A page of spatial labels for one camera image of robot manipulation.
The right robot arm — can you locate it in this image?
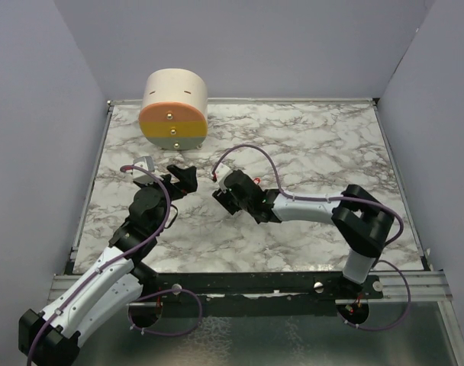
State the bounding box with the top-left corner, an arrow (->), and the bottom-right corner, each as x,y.
212,167 -> 395,298

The aluminium frame rail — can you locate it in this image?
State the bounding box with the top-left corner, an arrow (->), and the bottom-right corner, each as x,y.
376,271 -> 453,303

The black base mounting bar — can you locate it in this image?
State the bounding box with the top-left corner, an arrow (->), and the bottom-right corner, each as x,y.
130,270 -> 383,305

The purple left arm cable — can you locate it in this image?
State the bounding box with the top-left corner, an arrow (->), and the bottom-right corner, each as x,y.
25,164 -> 203,366

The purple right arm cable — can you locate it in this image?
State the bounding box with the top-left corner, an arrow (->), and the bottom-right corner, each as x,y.
212,145 -> 411,332

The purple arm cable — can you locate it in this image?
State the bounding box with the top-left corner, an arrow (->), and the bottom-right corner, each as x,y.
25,164 -> 203,366
212,145 -> 411,332

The round cream drawer cabinet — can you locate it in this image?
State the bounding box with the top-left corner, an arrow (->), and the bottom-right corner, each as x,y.
138,68 -> 208,150

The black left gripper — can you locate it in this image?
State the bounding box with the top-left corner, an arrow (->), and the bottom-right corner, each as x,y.
138,165 -> 196,233

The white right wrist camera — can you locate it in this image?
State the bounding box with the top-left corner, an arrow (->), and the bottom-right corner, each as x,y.
211,162 -> 232,182

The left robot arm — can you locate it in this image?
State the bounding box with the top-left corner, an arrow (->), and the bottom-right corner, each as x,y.
18,162 -> 198,365

